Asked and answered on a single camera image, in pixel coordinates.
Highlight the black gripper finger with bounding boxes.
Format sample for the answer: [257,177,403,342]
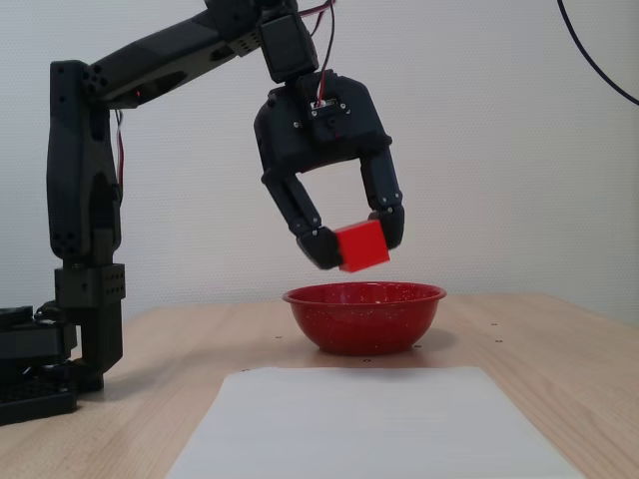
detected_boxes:
[357,148,406,250]
[261,171,346,271]

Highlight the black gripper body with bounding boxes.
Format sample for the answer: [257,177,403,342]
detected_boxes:
[253,73,393,182]

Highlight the red cube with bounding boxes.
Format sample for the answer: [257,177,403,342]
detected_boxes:
[332,220,391,274]

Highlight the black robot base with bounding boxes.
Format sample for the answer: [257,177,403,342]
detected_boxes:
[0,301,82,428]

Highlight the red speckled bowl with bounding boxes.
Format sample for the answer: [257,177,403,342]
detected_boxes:
[282,281,448,357]

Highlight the white paper sheet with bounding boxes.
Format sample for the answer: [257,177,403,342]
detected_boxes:
[164,366,584,479]

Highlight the red white gripper wire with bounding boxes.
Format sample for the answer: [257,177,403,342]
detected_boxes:
[298,0,340,109]

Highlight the red white shoulder wire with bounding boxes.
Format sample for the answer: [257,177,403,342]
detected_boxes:
[113,108,130,195]

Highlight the thin black hanging cable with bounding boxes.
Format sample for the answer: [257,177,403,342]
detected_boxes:
[555,0,639,107]

